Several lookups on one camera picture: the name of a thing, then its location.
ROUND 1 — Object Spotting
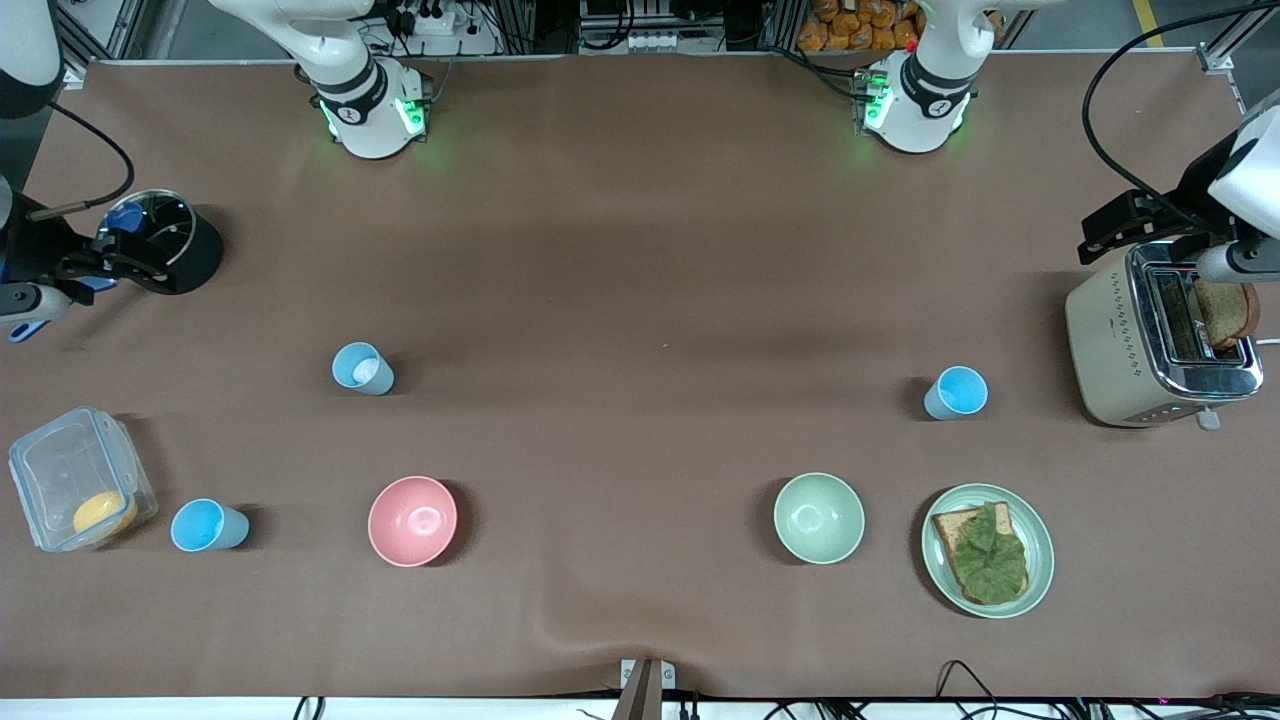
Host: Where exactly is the blue plastic cup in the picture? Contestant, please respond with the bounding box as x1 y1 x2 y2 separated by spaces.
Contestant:
332 342 395 396
170 498 251 553
923 366 989 421

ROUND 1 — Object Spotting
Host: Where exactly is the glass lid with blue knob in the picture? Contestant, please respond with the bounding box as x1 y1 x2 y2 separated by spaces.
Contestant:
100 190 196 271

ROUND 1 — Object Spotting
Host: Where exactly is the beige and chrome toaster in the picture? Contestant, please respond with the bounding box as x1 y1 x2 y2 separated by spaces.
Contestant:
1064 240 1265 431

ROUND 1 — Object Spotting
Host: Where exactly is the brown bread slice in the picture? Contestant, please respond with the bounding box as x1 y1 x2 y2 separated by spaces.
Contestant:
1193 280 1261 351

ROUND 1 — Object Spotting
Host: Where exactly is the clear plastic food container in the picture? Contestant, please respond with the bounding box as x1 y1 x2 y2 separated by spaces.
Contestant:
8 406 159 553

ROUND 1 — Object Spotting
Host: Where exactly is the yellow round food piece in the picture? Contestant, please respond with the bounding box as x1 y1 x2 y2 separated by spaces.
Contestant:
72 490 139 538

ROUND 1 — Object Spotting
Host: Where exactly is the pale green plate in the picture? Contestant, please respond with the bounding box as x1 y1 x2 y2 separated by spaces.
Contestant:
921 483 1055 619

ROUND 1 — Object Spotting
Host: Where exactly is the bag of orange snacks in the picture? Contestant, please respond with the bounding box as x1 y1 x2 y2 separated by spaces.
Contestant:
797 0 926 53

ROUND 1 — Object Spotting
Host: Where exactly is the toast slice under lettuce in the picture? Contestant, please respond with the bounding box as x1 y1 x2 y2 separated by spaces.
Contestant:
932 502 1031 605

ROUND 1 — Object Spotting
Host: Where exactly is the green lettuce leaf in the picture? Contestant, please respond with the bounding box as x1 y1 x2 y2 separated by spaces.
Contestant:
950 503 1029 604

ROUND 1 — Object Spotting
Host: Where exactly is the white power strip with plugs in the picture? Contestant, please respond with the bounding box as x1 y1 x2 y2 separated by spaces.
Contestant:
400 0 463 36

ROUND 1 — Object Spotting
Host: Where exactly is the pink bowl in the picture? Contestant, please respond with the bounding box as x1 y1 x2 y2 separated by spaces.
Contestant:
367 475 459 568

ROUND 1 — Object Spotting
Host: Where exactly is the pale green bowl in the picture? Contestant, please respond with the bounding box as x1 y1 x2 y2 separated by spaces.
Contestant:
773 472 866 566

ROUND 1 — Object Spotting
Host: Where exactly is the brown table cloth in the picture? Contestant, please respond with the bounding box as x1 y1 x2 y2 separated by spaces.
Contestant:
0 50 1280 701

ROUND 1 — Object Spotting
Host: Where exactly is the black saucepan with blue handle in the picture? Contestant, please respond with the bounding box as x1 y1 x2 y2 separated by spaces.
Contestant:
8 190 224 344

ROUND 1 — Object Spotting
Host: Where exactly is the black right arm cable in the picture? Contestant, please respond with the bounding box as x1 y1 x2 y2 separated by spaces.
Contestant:
30 100 136 216

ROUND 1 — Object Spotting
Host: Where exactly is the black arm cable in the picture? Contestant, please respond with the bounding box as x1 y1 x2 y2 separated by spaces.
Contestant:
30 100 136 216
1083 0 1280 226

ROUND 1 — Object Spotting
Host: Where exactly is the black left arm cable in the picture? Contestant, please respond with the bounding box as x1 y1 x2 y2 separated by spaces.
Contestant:
1083 0 1280 226

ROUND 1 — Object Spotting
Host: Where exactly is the aluminium frame profile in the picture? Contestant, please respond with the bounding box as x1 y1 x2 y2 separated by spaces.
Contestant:
1195 40 1251 111

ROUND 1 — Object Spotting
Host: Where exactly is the black looped floor cable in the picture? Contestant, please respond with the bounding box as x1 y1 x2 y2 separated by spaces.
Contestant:
935 660 1001 720

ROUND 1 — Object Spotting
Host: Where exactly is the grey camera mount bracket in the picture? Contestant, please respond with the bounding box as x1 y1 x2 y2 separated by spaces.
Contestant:
618 657 677 720

